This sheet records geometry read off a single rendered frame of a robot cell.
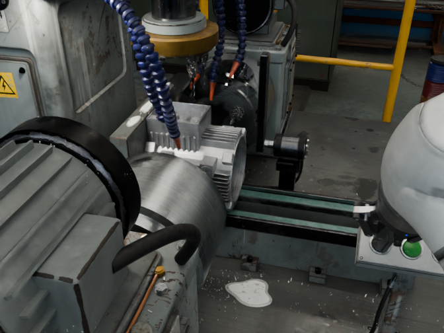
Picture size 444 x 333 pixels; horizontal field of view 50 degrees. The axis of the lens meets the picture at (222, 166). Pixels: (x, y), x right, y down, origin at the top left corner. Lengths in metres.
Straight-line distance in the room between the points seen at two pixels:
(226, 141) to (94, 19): 0.39
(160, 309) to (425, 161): 0.34
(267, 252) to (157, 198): 0.45
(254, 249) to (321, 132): 0.74
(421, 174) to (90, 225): 0.30
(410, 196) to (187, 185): 0.45
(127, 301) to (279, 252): 0.61
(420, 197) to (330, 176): 1.07
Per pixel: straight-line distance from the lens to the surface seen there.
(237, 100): 1.26
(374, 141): 1.76
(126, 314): 0.58
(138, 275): 0.62
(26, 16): 0.95
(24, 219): 0.46
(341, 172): 1.55
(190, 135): 1.04
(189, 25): 0.96
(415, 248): 0.86
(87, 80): 1.09
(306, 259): 1.14
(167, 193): 0.79
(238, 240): 1.14
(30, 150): 0.53
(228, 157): 1.02
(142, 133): 1.05
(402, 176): 0.46
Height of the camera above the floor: 1.60
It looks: 31 degrees down
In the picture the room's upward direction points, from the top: straight up
